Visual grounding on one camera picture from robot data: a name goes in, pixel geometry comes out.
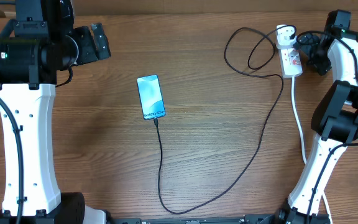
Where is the black USB charging cable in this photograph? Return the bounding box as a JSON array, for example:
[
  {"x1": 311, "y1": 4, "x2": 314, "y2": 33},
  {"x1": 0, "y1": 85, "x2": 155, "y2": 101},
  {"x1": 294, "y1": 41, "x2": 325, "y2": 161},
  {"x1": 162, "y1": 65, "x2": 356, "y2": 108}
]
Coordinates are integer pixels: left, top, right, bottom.
[{"x1": 153, "y1": 25, "x2": 298, "y2": 215}]

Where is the blue Samsung Galaxy smartphone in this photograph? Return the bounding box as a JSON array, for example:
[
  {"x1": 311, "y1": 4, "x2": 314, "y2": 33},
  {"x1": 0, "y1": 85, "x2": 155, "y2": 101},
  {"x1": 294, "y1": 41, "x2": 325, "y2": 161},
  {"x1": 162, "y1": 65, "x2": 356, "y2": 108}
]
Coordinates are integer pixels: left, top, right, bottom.
[{"x1": 137, "y1": 74, "x2": 166, "y2": 120}]

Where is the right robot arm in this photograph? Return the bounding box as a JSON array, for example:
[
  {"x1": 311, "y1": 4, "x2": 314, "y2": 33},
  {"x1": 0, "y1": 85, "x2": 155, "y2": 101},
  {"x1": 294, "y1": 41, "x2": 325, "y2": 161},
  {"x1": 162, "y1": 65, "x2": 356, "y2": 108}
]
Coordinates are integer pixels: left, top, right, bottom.
[{"x1": 265, "y1": 9, "x2": 358, "y2": 223}]

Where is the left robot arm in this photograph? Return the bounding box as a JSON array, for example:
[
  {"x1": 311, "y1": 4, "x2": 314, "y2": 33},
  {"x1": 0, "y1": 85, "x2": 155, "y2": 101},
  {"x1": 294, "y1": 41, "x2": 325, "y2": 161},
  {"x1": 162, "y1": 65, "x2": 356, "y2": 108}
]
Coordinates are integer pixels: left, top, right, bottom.
[{"x1": 0, "y1": 0, "x2": 112, "y2": 224}]

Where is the white charger plug adapter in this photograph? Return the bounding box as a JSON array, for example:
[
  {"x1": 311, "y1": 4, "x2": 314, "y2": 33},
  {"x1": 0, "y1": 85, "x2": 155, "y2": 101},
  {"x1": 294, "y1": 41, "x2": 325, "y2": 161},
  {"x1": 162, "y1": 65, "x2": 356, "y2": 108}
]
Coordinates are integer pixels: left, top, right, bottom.
[{"x1": 275, "y1": 24, "x2": 296, "y2": 50}]

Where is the white power strip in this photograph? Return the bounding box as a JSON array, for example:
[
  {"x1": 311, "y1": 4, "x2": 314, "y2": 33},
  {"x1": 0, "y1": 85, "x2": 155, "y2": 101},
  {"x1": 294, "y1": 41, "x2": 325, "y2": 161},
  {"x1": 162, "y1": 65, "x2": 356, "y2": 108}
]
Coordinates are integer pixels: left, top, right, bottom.
[{"x1": 278, "y1": 46, "x2": 303, "y2": 78}]

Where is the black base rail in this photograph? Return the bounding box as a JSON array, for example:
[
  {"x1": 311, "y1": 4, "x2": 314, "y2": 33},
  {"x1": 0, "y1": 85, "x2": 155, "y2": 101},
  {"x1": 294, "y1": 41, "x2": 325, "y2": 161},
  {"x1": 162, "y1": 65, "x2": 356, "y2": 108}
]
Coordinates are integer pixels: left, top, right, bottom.
[{"x1": 104, "y1": 211, "x2": 332, "y2": 224}]

